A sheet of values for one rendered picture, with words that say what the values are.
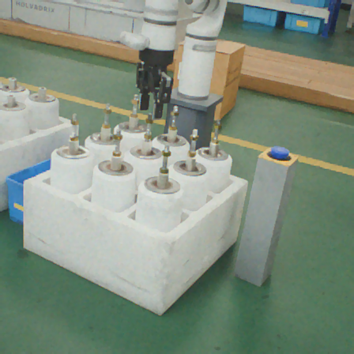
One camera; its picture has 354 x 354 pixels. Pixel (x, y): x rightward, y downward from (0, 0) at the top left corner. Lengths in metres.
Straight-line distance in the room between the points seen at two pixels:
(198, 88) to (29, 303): 0.75
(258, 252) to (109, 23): 2.34
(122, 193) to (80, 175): 0.12
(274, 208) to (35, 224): 0.54
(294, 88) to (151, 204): 1.94
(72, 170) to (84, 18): 2.32
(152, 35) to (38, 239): 0.53
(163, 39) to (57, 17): 2.45
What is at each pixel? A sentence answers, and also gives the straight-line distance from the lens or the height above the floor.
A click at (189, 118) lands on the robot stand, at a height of 0.25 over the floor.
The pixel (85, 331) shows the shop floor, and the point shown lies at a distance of 1.08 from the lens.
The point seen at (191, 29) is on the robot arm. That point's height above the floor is 0.49.
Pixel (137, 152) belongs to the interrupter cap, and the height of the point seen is 0.25.
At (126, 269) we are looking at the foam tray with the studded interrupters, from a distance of 1.11.
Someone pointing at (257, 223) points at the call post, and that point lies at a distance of 1.19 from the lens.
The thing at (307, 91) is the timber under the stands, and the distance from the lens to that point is 2.88.
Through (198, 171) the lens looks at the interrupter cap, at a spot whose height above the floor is 0.25.
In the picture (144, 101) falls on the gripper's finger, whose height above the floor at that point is 0.37.
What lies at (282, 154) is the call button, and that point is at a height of 0.33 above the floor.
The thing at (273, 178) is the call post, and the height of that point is 0.28.
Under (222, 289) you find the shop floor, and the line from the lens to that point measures 1.23.
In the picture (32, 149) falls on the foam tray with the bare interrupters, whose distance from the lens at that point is 1.47.
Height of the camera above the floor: 0.72
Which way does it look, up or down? 24 degrees down
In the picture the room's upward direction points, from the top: 8 degrees clockwise
